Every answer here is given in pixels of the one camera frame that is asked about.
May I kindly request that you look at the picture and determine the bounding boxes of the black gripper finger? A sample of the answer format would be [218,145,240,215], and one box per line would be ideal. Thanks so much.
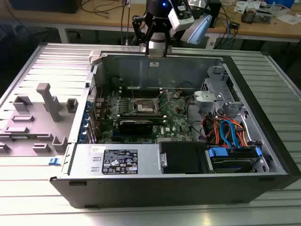
[163,23,174,57]
[131,14,156,57]

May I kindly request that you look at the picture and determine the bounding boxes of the CPU socket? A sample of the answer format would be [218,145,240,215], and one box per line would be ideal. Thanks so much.
[132,97,161,115]

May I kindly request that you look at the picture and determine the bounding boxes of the grey corner block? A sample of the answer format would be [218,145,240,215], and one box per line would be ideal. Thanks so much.
[88,50,104,66]

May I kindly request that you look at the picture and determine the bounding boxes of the green motherboard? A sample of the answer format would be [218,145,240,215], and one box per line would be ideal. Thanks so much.
[95,87,201,145]

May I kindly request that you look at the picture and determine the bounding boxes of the silver drive cage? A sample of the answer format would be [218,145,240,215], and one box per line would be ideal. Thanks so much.
[201,65,247,118]

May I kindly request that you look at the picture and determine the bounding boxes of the copper coil device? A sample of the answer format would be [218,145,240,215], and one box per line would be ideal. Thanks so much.
[241,6,257,24]

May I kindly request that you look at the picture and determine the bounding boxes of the dark monitor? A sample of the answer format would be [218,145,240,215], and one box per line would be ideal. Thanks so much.
[9,0,78,14]

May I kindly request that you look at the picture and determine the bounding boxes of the black graphics card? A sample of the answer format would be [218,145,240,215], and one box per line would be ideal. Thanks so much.
[117,118,154,137]

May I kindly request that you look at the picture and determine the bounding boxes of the wooden desk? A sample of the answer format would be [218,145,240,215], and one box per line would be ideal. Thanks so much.
[0,0,301,44]

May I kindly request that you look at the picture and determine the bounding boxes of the grey electronics box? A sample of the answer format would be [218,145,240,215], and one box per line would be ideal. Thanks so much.
[255,8,274,24]

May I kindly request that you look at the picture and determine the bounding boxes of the white paper sheets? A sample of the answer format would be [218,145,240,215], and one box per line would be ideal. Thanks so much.
[275,13,301,25]

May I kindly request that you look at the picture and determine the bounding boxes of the hard disk in blue carrier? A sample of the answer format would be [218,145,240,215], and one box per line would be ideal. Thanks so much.
[206,145,264,174]

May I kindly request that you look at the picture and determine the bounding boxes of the grey parts rack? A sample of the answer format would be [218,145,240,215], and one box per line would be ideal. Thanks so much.
[0,82,79,158]

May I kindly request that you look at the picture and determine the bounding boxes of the grey power supply unit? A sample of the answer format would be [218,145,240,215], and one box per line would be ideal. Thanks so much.
[67,142,164,177]

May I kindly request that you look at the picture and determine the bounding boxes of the black PC case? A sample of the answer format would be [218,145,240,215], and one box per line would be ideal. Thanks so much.
[49,50,301,210]

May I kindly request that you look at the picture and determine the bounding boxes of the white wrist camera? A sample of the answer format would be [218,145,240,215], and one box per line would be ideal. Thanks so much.
[167,0,195,32]

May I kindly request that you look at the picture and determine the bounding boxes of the blue network cable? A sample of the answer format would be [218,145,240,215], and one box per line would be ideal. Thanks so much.
[222,18,233,47]

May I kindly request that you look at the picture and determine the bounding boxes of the silver metal bracket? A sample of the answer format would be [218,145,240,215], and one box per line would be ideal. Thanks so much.
[193,90,216,112]

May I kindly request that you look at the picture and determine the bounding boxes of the black cable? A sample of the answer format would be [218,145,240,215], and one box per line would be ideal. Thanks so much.
[185,95,206,143]

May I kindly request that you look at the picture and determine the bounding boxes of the orange black wire bundle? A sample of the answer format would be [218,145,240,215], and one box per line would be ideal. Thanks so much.
[201,114,223,145]

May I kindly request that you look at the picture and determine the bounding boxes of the blue flat wire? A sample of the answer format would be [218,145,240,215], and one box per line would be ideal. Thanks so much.
[219,119,243,149]

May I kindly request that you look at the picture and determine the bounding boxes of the orange flat wire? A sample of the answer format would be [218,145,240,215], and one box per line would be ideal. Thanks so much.
[231,120,249,148]

